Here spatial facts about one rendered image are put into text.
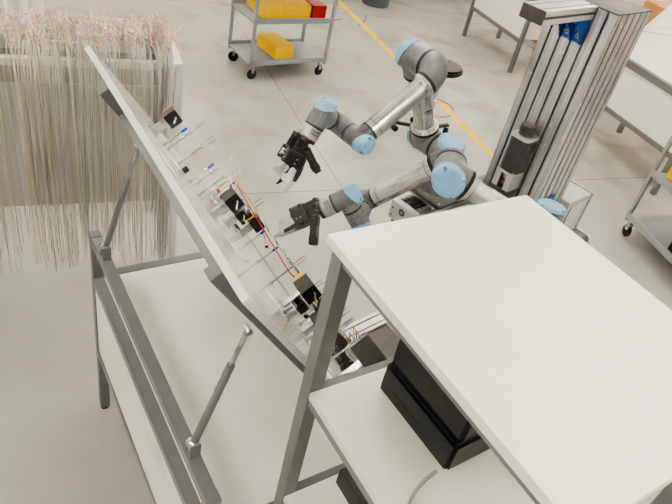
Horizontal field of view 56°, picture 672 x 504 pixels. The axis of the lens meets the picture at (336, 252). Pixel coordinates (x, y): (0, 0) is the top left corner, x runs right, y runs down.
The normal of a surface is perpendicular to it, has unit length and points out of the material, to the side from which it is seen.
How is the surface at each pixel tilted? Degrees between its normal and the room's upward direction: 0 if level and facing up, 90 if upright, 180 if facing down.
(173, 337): 0
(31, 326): 0
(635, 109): 90
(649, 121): 90
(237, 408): 0
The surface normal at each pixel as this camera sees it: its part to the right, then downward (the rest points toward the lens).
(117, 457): 0.18, -0.78
